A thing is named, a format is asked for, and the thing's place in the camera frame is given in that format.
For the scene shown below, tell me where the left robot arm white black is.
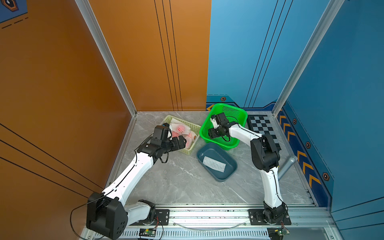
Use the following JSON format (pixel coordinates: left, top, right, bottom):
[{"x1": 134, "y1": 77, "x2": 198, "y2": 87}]
[{"x1": 86, "y1": 124, "x2": 187, "y2": 240}]

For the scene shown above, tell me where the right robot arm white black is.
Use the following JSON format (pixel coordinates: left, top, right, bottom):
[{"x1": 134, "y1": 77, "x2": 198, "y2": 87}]
[{"x1": 208, "y1": 113, "x2": 292, "y2": 225}]

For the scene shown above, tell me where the netted apple right of basket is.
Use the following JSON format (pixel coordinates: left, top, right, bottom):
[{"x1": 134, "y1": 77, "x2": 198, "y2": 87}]
[{"x1": 184, "y1": 131, "x2": 197, "y2": 150}]

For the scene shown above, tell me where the green plastic mesh basket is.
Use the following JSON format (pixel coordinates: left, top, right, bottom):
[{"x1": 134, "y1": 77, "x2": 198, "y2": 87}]
[{"x1": 200, "y1": 103, "x2": 248, "y2": 151}]

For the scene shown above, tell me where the dark teal plastic tray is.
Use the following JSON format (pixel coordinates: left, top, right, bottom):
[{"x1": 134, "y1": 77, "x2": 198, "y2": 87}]
[{"x1": 197, "y1": 143, "x2": 238, "y2": 182}]

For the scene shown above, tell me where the cream perforated plastic basket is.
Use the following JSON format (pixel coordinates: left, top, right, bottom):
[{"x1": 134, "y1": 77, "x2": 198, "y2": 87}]
[{"x1": 161, "y1": 115, "x2": 201, "y2": 155}]

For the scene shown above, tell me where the black white checkerboard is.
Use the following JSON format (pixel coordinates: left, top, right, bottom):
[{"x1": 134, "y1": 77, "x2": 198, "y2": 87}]
[{"x1": 247, "y1": 115, "x2": 282, "y2": 151}]

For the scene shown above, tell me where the silver metal cylinder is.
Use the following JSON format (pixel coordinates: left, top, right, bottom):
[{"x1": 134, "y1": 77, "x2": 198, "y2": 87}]
[{"x1": 278, "y1": 156, "x2": 298, "y2": 181}]

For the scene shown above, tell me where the left green circuit board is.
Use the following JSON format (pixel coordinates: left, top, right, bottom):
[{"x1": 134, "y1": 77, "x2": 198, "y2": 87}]
[{"x1": 138, "y1": 228, "x2": 157, "y2": 239}]

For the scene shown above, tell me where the green circuit board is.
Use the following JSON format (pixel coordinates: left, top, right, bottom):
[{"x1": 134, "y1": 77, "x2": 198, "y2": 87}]
[
  {"x1": 138, "y1": 228, "x2": 157, "y2": 239},
  {"x1": 267, "y1": 229, "x2": 284, "y2": 240}
]

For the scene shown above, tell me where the right green circuit board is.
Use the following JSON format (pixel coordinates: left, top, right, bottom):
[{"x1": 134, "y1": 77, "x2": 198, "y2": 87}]
[{"x1": 267, "y1": 229, "x2": 284, "y2": 240}]

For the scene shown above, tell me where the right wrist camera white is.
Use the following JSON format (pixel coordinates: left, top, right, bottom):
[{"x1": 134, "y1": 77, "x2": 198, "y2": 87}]
[{"x1": 210, "y1": 115, "x2": 221, "y2": 129}]

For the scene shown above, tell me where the aluminium front rail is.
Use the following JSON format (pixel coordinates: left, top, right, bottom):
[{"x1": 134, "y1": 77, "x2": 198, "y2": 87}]
[{"x1": 83, "y1": 203, "x2": 337, "y2": 230}]

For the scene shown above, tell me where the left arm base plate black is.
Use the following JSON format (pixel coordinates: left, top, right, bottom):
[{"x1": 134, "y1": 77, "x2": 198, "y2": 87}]
[{"x1": 132, "y1": 209, "x2": 170, "y2": 226}]

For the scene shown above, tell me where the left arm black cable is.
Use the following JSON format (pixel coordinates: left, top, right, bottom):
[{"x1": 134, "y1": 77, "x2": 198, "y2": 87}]
[{"x1": 69, "y1": 202, "x2": 103, "y2": 240}]

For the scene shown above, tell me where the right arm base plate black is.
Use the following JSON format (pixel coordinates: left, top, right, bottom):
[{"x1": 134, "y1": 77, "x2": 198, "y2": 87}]
[{"x1": 248, "y1": 209, "x2": 292, "y2": 226}]

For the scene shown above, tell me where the right aluminium corner post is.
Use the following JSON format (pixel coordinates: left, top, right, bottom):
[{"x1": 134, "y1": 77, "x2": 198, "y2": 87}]
[{"x1": 272, "y1": 0, "x2": 345, "y2": 117}]

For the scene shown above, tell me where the aluminium corner post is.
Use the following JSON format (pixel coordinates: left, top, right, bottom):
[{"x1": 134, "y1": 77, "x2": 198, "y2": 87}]
[
  {"x1": 75, "y1": 0, "x2": 137, "y2": 117},
  {"x1": 272, "y1": 0, "x2": 345, "y2": 117}
]

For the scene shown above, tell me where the left aluminium corner post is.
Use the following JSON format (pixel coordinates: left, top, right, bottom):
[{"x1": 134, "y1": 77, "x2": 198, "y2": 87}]
[{"x1": 75, "y1": 0, "x2": 137, "y2": 117}]

